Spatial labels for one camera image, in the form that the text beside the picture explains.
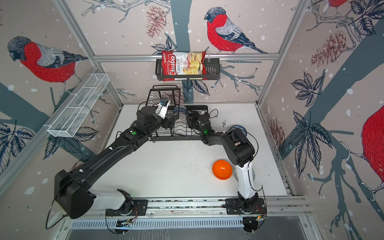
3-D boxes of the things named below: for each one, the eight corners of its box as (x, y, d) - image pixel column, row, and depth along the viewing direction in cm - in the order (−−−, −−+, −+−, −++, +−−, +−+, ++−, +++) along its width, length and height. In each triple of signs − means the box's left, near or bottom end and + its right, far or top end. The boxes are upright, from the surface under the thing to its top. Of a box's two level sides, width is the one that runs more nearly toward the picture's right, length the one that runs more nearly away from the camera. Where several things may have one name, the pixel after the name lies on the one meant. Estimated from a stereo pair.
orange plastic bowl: (212, 180, 84) (213, 178, 80) (211, 162, 90) (212, 159, 87) (231, 180, 84) (233, 178, 80) (229, 162, 90) (230, 159, 87)
